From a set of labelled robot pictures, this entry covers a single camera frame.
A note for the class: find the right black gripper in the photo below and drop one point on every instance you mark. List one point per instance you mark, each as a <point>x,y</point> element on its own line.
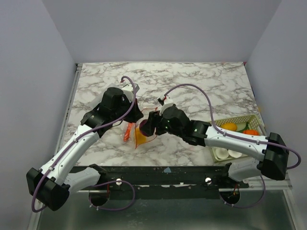
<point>153,122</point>

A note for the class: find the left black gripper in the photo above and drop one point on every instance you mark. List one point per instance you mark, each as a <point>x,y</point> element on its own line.
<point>136,114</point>

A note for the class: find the yellow toy bell pepper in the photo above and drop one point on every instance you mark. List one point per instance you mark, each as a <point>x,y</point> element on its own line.
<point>139,137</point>

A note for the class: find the clear zip top bag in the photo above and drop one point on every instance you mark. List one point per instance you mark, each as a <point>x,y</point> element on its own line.
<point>132,133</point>

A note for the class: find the orange toy carrot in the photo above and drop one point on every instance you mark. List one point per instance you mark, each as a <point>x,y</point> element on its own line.
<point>128,131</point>

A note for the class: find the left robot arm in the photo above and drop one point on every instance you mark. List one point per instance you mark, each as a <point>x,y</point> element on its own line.
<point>53,182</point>

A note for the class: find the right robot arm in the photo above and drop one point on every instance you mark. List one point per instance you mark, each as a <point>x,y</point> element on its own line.
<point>268,155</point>

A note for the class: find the white toy garlic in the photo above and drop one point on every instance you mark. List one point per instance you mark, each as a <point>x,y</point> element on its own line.
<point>234,154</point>
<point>221,153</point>

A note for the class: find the green toy vegetable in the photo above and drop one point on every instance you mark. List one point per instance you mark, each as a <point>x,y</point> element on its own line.
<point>244,128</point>

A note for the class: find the orange toy pumpkin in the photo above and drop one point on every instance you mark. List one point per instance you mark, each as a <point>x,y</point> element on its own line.
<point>251,132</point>

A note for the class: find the beige plastic basket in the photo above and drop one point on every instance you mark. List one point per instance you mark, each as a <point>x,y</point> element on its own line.
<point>252,146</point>

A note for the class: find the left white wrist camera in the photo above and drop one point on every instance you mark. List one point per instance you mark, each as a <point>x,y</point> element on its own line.
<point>128,90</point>

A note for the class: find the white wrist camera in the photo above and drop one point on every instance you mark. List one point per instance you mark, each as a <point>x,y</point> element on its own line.
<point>165,102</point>
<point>128,90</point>

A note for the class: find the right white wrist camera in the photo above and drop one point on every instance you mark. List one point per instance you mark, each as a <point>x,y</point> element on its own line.
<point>165,102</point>

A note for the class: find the black mounting rail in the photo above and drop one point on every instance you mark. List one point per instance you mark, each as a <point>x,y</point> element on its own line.
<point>162,182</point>

